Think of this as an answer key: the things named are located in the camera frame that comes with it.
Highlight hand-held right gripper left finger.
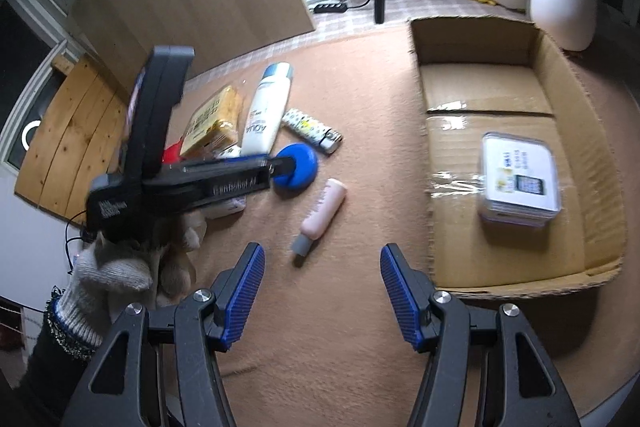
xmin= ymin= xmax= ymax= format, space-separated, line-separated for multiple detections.
xmin=60 ymin=243 xmax=266 ymax=427

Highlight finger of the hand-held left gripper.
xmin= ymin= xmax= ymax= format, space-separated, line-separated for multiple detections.
xmin=177 ymin=155 xmax=297 ymax=178

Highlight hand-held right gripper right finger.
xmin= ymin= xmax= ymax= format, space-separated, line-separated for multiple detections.
xmin=380 ymin=243 xmax=583 ymax=427

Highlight blue round disc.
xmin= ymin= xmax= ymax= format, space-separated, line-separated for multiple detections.
xmin=274 ymin=143 xmax=318 ymax=194

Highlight white bottle with blue cap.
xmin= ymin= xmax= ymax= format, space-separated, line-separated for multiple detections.
xmin=241 ymin=62 xmax=293 ymax=156

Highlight yellow packet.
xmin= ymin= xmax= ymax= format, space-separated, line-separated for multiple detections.
xmin=179 ymin=86 xmax=242 ymax=158

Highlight cardboard box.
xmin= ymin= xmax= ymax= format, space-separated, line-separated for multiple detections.
xmin=409 ymin=16 xmax=628 ymax=300

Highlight person's left forearm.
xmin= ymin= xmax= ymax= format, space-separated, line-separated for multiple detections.
xmin=10 ymin=287 xmax=108 ymax=427

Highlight person's left hand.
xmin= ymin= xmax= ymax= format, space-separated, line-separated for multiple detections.
xmin=60 ymin=207 xmax=208 ymax=344

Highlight white patterned tube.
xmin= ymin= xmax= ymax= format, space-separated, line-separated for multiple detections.
xmin=281 ymin=107 xmax=344 ymax=154

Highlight pink bottle with grey cap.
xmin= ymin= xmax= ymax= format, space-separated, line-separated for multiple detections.
xmin=291 ymin=178 xmax=347 ymax=258

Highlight small white packet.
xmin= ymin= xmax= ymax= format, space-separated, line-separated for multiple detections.
xmin=205 ymin=199 xmax=247 ymax=219

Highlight wooden slat pallet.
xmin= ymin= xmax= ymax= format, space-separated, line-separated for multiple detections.
xmin=15 ymin=54 xmax=131 ymax=220

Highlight checkered floor mat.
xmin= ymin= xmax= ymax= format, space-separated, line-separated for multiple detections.
xmin=185 ymin=0 xmax=541 ymax=82

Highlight clear plastic container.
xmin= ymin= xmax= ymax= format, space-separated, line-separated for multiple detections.
xmin=476 ymin=132 xmax=563 ymax=228

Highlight black cable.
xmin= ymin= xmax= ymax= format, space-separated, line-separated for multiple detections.
xmin=65 ymin=213 xmax=93 ymax=273

